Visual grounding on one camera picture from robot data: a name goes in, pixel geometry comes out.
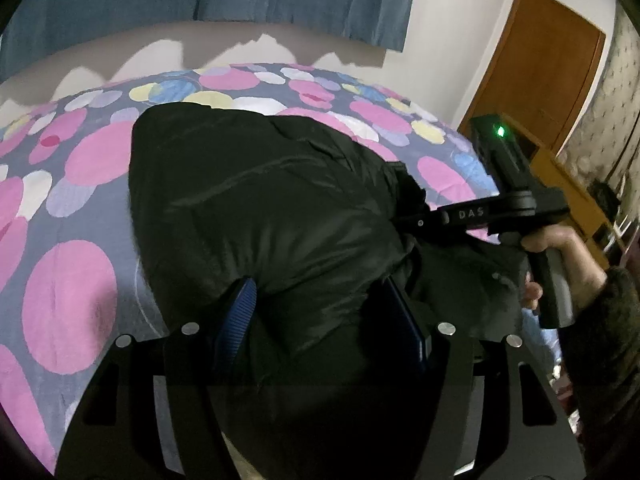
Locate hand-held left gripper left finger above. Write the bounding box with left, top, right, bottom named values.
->
left=54, top=277, right=261, bottom=480

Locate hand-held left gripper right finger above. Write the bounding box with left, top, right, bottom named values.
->
left=382, top=277, right=587, bottom=480

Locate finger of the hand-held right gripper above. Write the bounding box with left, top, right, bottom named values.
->
left=392, top=197, right=502, bottom=235

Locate black padded jacket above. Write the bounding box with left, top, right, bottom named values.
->
left=127, top=102, right=532, bottom=480

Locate person's right forearm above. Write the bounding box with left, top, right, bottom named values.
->
left=559, top=265, right=640, bottom=443

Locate person's right hand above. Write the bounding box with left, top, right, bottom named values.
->
left=519, top=224, right=609, bottom=312

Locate wooden cabinet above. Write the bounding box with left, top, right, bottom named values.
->
left=515, top=129, right=627, bottom=262

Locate wooden door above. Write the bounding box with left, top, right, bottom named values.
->
left=457, top=0, right=607, bottom=157

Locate polka dot bed sheet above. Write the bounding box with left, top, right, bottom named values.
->
left=0, top=62, right=502, bottom=476

